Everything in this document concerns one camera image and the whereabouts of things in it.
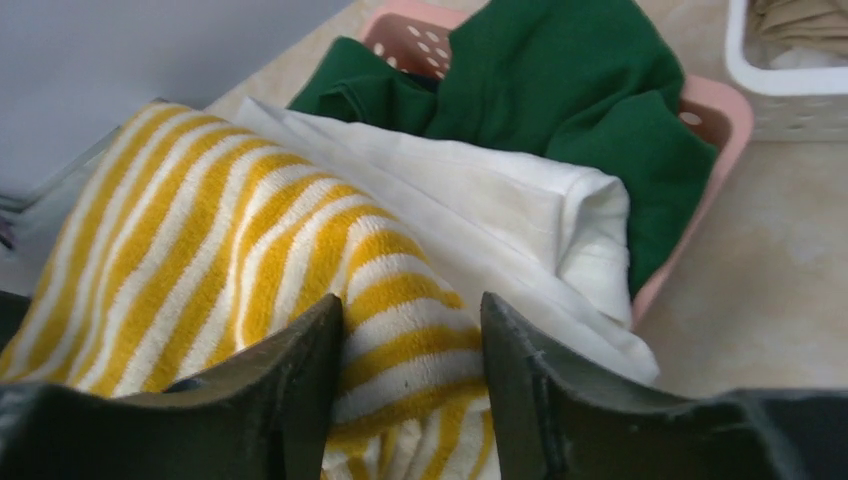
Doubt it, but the pink plastic basket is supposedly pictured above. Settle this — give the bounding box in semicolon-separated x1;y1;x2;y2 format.
357;0;755;327

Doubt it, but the white plastic basket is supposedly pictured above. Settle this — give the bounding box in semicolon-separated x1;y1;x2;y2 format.
724;1;847;142

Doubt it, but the tan folded cloth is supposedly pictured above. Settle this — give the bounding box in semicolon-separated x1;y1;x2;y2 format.
749;0;847;55

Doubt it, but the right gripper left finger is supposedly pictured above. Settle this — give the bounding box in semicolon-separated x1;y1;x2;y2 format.
1;295;343;479

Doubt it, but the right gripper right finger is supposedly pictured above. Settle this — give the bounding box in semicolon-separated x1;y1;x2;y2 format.
480;293;847;479

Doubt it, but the yellow patterned garment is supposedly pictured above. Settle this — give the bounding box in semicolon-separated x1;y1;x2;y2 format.
1;102;497;479

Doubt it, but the white garment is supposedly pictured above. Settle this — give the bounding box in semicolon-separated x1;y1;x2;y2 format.
235;99;659;383

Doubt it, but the green garment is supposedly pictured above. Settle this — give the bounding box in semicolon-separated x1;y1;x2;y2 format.
290;0;718;292

